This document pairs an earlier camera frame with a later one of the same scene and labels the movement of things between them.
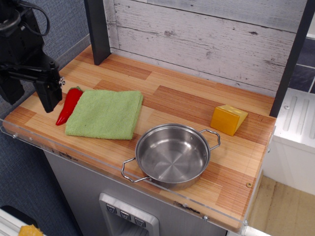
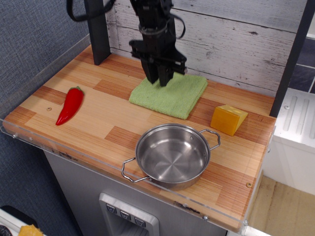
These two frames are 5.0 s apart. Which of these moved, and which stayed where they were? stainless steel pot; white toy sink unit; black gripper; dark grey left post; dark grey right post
Moved: black gripper
Stayed: white toy sink unit; dark grey left post; stainless steel pot; dark grey right post
